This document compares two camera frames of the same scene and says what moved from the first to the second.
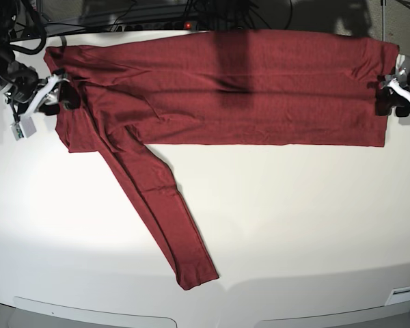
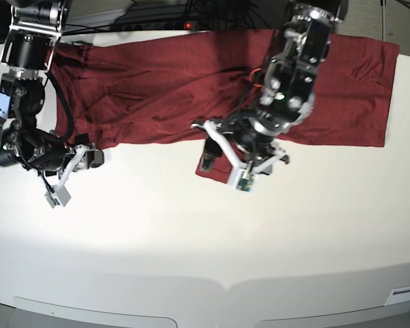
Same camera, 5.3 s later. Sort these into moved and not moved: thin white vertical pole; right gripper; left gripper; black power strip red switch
Moved: right gripper; left gripper
Not moved: thin white vertical pole; black power strip red switch
